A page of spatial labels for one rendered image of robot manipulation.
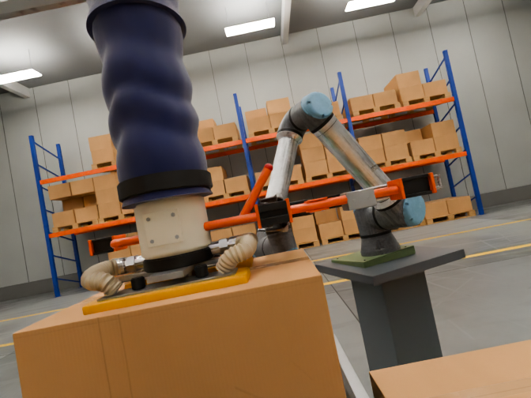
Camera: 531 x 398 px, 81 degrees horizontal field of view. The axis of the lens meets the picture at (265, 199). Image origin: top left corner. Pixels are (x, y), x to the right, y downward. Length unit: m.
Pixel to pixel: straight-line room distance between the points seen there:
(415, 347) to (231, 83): 9.11
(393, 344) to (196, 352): 1.12
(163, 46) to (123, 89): 0.14
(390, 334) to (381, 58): 9.63
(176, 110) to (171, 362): 0.53
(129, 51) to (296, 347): 0.71
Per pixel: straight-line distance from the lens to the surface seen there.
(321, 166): 8.06
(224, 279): 0.66
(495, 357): 1.20
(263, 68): 10.12
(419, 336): 1.70
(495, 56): 12.11
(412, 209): 1.46
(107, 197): 9.00
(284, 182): 1.26
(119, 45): 0.84
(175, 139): 0.75
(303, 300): 0.61
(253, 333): 0.63
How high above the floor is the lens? 1.08
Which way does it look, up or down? 2 degrees up
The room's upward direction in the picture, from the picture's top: 11 degrees counter-clockwise
